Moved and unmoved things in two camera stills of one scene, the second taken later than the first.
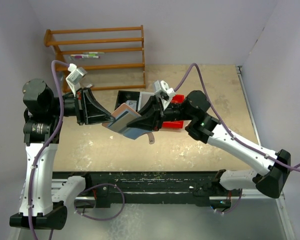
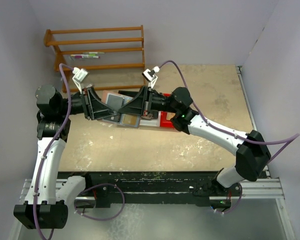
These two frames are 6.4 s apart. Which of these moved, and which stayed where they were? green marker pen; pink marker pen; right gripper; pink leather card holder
Moved: pink leather card holder; right gripper
Stayed: pink marker pen; green marker pen
